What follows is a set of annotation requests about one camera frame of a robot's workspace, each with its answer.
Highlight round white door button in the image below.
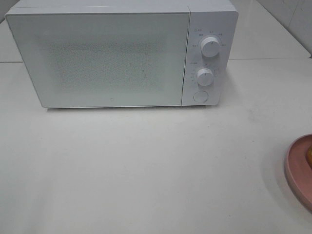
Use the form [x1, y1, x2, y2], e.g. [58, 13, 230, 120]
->
[193, 91, 209, 103]

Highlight white microwave door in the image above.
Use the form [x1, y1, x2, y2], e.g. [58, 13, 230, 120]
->
[7, 13, 189, 108]

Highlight pink round plate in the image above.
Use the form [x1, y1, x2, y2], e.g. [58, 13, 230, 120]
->
[285, 134, 312, 211]

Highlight burger with lettuce and tomato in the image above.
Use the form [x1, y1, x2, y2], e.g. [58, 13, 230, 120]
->
[306, 146, 312, 167]

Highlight lower white timer knob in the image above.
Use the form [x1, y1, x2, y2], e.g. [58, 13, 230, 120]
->
[196, 68, 214, 86]

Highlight upper white power knob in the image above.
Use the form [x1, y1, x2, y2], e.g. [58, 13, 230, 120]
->
[200, 35, 221, 58]

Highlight white microwave oven body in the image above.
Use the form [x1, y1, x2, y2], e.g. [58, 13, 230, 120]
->
[5, 0, 238, 107]

